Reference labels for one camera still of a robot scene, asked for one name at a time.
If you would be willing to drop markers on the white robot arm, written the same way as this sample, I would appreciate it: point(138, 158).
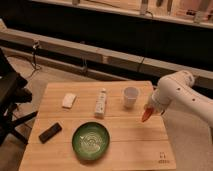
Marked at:
point(178, 87)

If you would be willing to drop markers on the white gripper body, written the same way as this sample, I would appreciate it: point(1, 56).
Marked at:
point(154, 106)

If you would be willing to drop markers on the green ceramic bowl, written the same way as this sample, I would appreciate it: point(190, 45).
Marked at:
point(90, 141)

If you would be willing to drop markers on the white sponge block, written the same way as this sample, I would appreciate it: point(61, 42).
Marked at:
point(68, 100)

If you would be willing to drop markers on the black rectangular block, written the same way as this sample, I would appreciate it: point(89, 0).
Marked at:
point(50, 132)

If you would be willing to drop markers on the black chair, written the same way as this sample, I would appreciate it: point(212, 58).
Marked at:
point(12, 91)

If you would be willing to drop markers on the white tube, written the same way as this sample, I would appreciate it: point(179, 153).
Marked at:
point(101, 103)

